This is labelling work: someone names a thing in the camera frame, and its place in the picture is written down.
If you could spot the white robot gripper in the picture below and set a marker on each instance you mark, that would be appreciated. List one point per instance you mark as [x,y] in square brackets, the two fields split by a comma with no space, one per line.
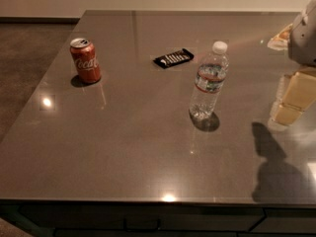
[303,41]

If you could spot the clear plastic water bottle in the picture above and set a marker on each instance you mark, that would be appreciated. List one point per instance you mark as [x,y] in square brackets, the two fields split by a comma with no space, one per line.
[211,74]

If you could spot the black rxbar chocolate bar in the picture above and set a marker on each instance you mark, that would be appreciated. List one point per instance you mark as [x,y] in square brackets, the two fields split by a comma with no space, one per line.
[174,58]

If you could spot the red Coca-Cola can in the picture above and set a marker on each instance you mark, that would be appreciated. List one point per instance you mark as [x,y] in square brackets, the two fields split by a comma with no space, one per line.
[85,60]

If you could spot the dark cabinet drawer front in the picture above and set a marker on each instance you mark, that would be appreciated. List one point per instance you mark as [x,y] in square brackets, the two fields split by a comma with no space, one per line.
[143,217]

